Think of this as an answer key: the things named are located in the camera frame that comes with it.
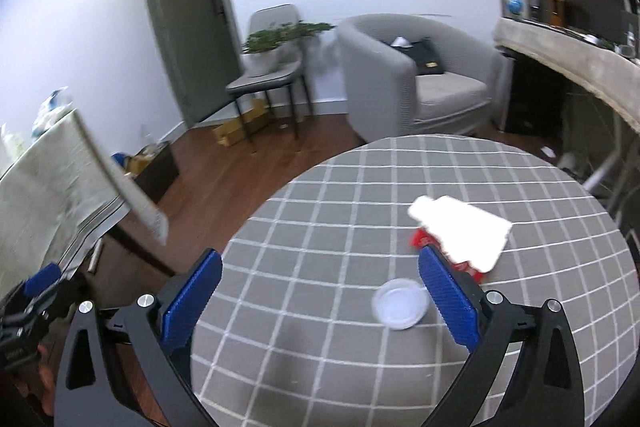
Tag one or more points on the black monitor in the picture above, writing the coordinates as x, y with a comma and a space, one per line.
601, 18

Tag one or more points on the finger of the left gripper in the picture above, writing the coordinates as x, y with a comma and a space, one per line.
42, 280
24, 322

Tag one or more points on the cardboard box on floor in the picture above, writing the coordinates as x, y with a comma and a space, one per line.
234, 130

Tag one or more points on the grey door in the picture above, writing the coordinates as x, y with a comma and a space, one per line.
199, 54

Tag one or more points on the black handbag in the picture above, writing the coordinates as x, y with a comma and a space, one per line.
426, 57

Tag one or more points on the beige lace table runner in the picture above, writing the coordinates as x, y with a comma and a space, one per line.
608, 76

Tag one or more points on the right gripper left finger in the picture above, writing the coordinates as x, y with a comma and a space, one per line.
92, 386

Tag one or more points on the grey checked tablecloth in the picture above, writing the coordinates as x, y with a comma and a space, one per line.
289, 338

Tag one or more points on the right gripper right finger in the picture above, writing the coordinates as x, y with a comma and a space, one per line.
545, 387

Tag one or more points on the red SanDisk box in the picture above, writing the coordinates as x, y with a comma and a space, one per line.
471, 239

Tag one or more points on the potted green plant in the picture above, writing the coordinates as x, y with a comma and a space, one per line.
265, 50

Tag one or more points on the black storage box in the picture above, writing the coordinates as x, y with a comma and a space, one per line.
153, 173

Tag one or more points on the grey armchair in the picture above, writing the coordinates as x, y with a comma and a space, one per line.
387, 96

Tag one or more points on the grey dining chair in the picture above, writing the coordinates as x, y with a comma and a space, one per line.
283, 78

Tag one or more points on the clear plastic lid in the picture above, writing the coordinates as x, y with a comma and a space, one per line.
400, 304

